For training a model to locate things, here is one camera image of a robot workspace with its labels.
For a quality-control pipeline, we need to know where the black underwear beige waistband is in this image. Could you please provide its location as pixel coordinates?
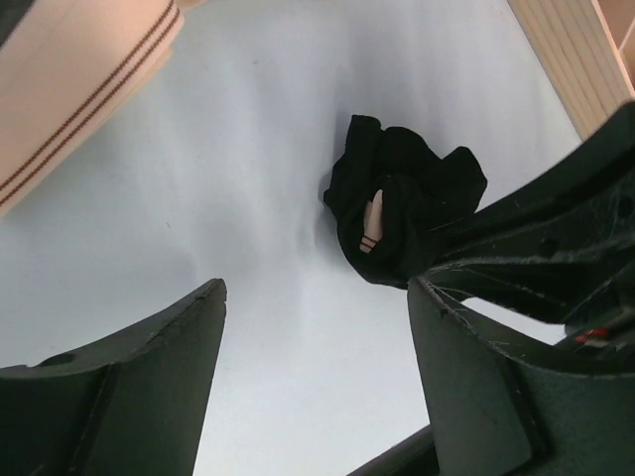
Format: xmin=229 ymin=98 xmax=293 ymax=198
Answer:
xmin=323 ymin=115 xmax=487 ymax=290

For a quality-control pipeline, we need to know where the brown underwear beige waistband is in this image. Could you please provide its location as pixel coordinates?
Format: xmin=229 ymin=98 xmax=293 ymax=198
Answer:
xmin=1 ymin=0 xmax=186 ymax=213

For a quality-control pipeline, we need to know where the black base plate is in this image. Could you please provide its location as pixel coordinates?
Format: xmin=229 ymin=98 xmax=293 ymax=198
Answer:
xmin=349 ymin=425 xmax=441 ymax=476

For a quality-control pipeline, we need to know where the wooden compartment tray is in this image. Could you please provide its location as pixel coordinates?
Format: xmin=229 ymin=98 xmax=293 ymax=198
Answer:
xmin=508 ymin=0 xmax=634 ymax=140

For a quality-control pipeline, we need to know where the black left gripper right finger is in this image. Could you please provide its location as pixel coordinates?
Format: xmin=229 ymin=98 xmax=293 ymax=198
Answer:
xmin=408 ymin=279 xmax=634 ymax=475

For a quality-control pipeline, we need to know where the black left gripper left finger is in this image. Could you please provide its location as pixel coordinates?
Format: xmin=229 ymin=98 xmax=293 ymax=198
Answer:
xmin=1 ymin=279 xmax=227 ymax=475

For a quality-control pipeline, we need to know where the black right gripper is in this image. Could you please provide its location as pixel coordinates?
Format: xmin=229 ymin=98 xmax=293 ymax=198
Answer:
xmin=418 ymin=102 xmax=634 ymax=362

